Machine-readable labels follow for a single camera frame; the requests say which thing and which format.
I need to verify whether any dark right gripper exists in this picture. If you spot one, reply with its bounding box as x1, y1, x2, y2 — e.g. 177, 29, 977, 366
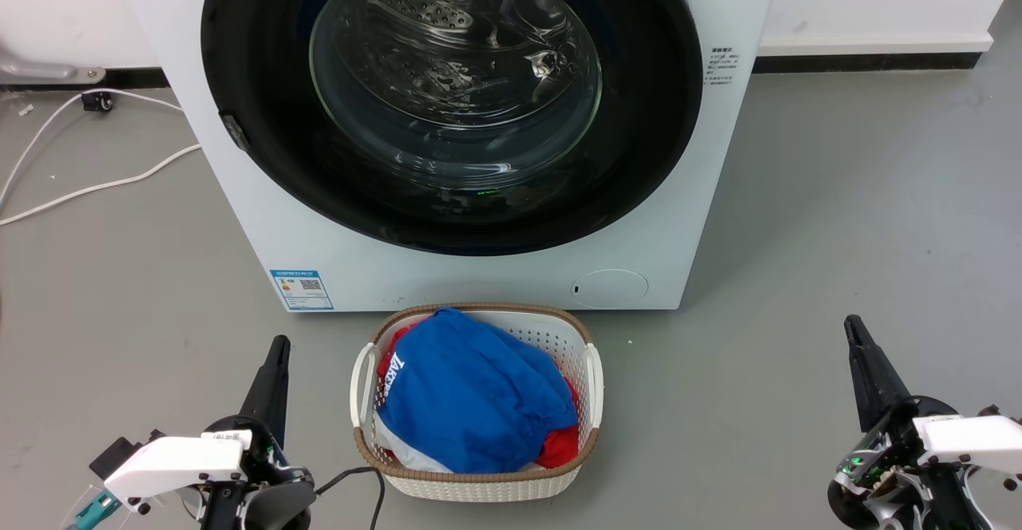
827, 314, 999, 530

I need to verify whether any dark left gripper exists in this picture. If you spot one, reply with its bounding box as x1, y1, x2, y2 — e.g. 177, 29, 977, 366
200, 335, 317, 530

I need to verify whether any round black glass washer door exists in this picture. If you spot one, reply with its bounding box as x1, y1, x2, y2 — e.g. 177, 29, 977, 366
200, 0, 704, 257

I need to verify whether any white front-load washing machine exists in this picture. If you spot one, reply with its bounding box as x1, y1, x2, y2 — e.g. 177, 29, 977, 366
109, 0, 786, 313

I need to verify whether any blue energy label sticker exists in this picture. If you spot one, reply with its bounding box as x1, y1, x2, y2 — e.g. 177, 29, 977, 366
269, 269, 335, 312

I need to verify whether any blue garment with white print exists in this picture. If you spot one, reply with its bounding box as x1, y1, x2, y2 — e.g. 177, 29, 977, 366
375, 308, 578, 474

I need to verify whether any round white filter cover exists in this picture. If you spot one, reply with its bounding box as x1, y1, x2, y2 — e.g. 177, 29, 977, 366
570, 268, 650, 310

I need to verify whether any red garment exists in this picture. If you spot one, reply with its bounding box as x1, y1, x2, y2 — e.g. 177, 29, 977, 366
377, 326, 581, 469

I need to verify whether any white woven laundry basket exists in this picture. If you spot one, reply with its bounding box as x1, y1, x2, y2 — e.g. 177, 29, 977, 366
350, 303, 605, 503

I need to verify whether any black text instruction sticker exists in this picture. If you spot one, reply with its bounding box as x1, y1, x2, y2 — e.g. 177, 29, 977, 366
704, 45, 742, 89

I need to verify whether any grey metal pipe bracket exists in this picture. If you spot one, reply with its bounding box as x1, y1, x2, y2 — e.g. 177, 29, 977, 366
0, 43, 106, 85

